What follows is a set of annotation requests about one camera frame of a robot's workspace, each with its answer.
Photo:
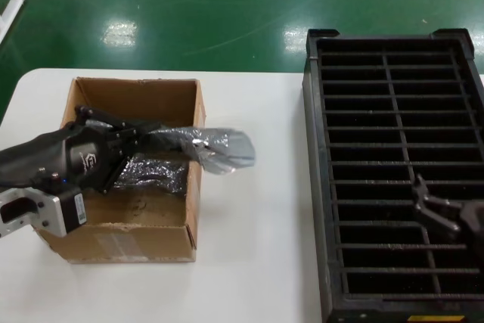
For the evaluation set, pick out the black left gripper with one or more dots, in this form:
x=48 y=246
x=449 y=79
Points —
x=87 y=156

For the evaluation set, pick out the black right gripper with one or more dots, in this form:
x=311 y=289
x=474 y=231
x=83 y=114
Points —
x=474 y=221

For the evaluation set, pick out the silver antistatic bag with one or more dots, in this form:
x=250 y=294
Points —
x=230 y=149

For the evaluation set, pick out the brown cardboard box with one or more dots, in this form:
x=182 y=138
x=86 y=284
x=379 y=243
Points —
x=132 y=247

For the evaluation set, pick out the black slotted container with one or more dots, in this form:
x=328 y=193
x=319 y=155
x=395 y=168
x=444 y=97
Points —
x=314 y=149

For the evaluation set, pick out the white pipe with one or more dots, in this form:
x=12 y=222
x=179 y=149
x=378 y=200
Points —
x=15 y=5

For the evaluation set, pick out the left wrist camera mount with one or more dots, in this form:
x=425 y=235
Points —
x=34 y=209

